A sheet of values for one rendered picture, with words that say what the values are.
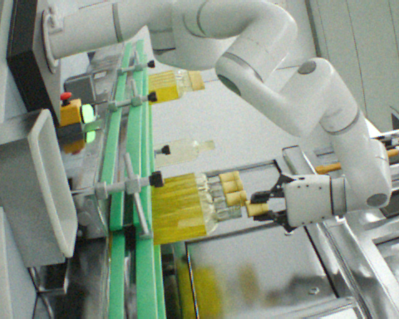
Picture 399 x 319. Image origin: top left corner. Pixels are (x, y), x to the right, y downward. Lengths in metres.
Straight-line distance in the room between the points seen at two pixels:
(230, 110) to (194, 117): 0.39
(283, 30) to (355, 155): 0.26
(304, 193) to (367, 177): 0.19
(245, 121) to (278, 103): 6.40
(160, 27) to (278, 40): 0.31
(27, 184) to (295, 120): 0.44
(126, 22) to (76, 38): 0.11
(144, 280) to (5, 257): 0.26
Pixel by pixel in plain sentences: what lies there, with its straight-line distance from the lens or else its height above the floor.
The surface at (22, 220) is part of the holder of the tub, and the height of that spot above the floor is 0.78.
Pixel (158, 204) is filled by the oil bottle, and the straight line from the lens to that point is 1.42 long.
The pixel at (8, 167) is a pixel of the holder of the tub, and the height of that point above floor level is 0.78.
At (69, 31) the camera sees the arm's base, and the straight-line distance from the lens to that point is 1.34.
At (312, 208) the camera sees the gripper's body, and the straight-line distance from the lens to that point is 1.35.
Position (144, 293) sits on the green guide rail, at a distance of 1.07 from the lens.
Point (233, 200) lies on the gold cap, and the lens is 1.42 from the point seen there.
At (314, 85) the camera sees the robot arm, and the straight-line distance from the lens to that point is 1.09.
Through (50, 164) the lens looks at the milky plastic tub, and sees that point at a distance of 1.17.
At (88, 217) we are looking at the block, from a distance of 1.22.
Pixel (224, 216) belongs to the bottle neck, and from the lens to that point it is 1.37.
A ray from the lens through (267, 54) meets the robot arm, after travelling 1.10.
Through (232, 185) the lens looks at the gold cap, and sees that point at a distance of 1.47.
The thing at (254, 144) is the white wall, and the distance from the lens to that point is 7.57.
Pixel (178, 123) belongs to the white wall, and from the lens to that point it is 7.41.
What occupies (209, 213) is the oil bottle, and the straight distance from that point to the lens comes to 1.35.
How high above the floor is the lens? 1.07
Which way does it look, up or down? 1 degrees up
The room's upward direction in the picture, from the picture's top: 78 degrees clockwise
